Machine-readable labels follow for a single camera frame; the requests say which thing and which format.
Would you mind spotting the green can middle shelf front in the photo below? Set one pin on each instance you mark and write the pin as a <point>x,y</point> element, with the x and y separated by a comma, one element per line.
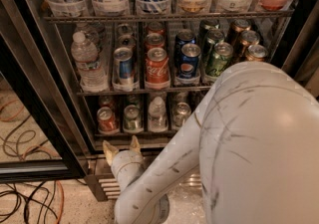
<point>219,59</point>

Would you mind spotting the glass fridge door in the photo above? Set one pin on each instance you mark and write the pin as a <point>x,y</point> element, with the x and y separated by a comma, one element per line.
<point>302,63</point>
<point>36,64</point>

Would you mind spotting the left glass fridge door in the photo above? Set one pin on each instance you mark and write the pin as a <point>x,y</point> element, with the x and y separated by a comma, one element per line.
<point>36,64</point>

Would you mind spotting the wire shelf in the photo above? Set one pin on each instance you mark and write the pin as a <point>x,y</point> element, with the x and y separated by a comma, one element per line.
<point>169,17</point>
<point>146,91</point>

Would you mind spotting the small water bottle bottom shelf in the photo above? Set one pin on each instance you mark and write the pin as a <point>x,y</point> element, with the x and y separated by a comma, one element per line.
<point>157,118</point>

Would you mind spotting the right glass fridge door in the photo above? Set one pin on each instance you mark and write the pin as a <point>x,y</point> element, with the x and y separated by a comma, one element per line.
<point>302,63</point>

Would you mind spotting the gold can middle shelf front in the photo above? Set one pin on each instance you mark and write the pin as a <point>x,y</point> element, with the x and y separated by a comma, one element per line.
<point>256,53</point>

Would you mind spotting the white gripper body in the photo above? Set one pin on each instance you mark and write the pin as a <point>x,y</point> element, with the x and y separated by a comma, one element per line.
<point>125,158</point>

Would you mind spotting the gold can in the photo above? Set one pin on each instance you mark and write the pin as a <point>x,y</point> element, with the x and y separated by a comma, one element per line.
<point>235,28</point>
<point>244,40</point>

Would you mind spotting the middle wire shelf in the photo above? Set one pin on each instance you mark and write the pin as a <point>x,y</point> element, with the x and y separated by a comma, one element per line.
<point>146,91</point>

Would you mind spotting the large water bottle middle shelf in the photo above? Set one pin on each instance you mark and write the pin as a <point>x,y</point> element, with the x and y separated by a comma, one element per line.
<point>89,64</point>

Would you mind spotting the green can bottom shelf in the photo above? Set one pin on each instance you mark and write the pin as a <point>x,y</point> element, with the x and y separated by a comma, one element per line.
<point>132,118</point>

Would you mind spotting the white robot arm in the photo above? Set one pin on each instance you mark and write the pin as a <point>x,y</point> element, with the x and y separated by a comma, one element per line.
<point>254,139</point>

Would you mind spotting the blue pepsi can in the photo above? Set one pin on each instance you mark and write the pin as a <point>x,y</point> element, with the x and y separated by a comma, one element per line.
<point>188,61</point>
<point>183,37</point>

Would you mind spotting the green can middle rear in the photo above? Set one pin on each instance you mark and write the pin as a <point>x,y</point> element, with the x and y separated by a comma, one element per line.
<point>204,26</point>

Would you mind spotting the steel fridge bottom grille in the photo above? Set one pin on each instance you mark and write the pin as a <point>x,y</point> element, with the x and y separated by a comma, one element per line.
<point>104,185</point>

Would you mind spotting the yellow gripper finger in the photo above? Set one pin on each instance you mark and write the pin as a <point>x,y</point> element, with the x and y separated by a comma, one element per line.
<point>135,145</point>
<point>110,152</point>

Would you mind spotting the silver can bottom shelf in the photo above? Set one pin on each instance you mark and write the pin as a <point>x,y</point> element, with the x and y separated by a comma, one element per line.
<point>181,112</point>

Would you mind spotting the top wire shelf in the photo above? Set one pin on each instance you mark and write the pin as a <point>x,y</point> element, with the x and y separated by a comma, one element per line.
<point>169,17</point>

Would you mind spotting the clear plastic bag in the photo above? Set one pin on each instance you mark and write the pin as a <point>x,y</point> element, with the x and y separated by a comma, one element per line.
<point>186,206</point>

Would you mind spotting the green can shelf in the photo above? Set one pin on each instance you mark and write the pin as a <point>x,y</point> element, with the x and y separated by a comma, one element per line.
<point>132,118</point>
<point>219,59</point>

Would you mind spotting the gold can middle rear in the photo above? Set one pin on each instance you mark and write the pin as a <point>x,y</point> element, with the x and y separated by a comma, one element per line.
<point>235,28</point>

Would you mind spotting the blue Pepsi can front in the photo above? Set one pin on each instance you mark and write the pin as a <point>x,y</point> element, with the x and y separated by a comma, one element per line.
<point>188,61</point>

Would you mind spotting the red can bottom shelf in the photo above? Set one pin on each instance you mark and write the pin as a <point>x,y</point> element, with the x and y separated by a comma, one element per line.
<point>106,120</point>

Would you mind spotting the red Coca-Cola can front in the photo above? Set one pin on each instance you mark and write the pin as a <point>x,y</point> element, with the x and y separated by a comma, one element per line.
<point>157,71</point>

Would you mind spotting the red can middle rear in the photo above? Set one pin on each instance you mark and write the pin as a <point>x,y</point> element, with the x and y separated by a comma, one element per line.
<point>156,27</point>

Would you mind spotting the blue silver can middle shelf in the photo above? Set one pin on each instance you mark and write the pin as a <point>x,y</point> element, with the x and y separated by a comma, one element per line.
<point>124,64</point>

